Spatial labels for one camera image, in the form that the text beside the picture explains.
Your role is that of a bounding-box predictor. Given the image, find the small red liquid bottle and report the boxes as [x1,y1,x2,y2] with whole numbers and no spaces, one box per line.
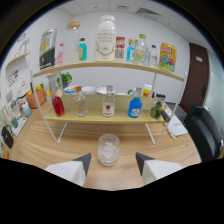
[50,87,67,118]

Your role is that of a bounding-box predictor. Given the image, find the clear bottle with orange cap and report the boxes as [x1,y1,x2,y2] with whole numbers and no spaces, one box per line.
[73,85,89,118]

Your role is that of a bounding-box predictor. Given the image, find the yellow juice can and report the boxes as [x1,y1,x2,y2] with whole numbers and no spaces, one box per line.
[158,42,178,73]

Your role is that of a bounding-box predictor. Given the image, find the clear bottle with green cap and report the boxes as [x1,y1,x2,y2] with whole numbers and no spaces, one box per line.
[134,33,150,66]

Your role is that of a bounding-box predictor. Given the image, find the clear glass with ice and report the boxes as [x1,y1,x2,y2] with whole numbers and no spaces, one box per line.
[97,133,121,167]

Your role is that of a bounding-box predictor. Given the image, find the white notebook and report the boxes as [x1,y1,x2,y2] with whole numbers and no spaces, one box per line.
[165,114,189,138]

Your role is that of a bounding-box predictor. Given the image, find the black chair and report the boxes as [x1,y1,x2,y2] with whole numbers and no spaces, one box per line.
[183,104,224,163]

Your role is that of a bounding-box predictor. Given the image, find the glass jar with limes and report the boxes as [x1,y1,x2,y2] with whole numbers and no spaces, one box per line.
[149,96,165,120]

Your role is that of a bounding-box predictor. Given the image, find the white-framed wooden two-tier shelf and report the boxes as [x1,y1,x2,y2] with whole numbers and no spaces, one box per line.
[29,60,188,146]

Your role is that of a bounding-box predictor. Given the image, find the small blue liquid bottle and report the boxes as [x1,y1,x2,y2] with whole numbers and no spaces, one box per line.
[127,87,144,119]

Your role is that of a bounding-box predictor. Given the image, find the white kitchen scale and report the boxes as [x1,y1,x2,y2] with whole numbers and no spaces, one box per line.
[11,116,28,137]

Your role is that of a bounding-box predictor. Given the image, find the black pitcher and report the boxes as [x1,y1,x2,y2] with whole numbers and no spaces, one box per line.
[0,124,14,149]

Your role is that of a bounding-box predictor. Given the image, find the pale blue plastic bottle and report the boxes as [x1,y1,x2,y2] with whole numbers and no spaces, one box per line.
[21,101,33,118]

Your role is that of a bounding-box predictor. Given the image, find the clear bottle with red label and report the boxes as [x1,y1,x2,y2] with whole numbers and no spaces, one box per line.
[101,84,116,118]

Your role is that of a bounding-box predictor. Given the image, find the orange basket with fruit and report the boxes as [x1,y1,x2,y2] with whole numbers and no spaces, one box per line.
[25,84,47,109]

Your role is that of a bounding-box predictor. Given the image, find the blue-patterned bowl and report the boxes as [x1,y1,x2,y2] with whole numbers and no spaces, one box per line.
[63,84,81,96]

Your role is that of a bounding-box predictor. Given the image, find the white bowl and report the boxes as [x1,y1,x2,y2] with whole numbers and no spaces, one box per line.
[81,85,97,95]

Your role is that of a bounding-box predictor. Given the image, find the red-patterned bowl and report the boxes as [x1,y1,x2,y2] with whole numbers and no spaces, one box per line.
[96,85,116,95]

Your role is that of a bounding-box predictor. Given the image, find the green potted plant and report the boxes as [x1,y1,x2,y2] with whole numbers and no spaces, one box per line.
[60,72,73,88]

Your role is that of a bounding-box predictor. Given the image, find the brown door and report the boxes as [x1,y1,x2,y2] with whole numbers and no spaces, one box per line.
[179,42,210,114]

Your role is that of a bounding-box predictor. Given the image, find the clear bottle with blue cap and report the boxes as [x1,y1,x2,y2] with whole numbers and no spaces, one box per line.
[148,44,159,69]

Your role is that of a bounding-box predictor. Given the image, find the small pink liquid bottle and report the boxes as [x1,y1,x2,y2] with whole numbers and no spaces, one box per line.
[56,42,65,66]

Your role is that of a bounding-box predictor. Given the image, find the small light blue bottle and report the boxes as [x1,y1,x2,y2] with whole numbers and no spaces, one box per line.
[126,38,137,64]

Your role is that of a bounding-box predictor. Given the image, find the large glass bottle wooden lid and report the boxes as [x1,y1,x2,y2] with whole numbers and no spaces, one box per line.
[63,20,82,65]

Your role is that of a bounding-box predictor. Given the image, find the large white bottle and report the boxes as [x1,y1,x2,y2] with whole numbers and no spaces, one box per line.
[94,14,117,62]

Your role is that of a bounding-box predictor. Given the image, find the wooden-handled muddler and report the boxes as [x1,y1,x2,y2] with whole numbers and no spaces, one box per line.
[159,105,173,123]

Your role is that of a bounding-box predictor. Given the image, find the wooden wall shelf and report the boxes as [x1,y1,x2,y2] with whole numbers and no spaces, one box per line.
[6,51,31,68]

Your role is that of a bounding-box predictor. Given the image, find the wall posters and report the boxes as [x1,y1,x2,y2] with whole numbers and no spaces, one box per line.
[114,36,126,61]

